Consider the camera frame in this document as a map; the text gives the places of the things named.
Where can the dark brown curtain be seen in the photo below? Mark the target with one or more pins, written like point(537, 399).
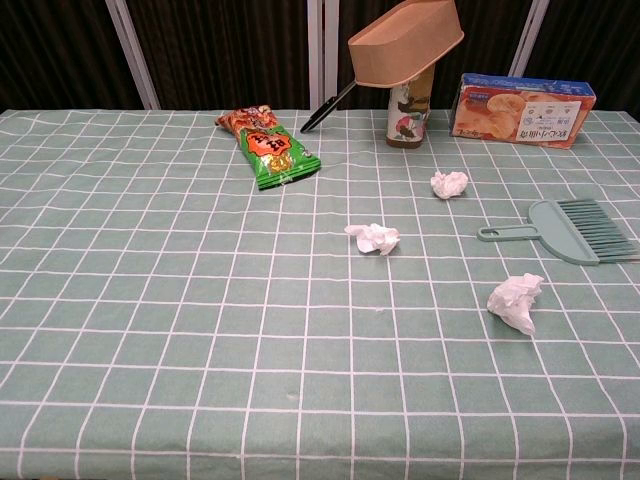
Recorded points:
point(225, 50)

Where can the orange red snack bag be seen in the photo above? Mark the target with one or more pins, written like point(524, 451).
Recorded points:
point(250, 120)

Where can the tissue top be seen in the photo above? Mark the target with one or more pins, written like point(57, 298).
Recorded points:
point(450, 184)

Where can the blue orange cookie box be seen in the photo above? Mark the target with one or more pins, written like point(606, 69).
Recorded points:
point(525, 112)

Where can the green snack bag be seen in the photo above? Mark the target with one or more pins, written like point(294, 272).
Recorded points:
point(275, 157)

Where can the green plastic hand brush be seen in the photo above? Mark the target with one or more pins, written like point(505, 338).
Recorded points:
point(560, 230)

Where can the green white checkered tablecloth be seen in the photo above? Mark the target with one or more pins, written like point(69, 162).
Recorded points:
point(200, 325)

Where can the white metal frame post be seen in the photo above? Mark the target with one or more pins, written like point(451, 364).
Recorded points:
point(132, 55)
point(530, 35)
point(315, 50)

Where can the floral print cylinder can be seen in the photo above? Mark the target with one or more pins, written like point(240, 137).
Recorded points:
point(407, 117)

